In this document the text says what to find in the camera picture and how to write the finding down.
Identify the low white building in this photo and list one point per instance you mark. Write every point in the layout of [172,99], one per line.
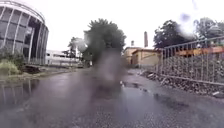
[58,57]

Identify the large dark tree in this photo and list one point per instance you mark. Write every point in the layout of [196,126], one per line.
[104,38]

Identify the rubble strip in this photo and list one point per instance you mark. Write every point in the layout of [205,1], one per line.
[180,83]

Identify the round glass building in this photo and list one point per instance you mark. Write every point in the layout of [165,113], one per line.
[18,31]

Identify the grass verge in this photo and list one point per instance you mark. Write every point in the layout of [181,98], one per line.
[36,74]

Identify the wet grey asphalt road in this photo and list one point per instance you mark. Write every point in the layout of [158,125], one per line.
[140,110]

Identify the tall brick chimney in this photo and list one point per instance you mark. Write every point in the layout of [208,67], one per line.
[145,39]

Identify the small tree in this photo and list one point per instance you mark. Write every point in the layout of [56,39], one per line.
[72,46]

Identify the group of dark trees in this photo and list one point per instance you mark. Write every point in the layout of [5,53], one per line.
[173,33]

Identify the yellow low building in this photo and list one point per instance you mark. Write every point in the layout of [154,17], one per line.
[143,56]

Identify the green bushes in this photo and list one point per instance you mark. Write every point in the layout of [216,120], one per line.
[9,65]

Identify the metal railing fence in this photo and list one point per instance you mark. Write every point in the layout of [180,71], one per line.
[193,61]

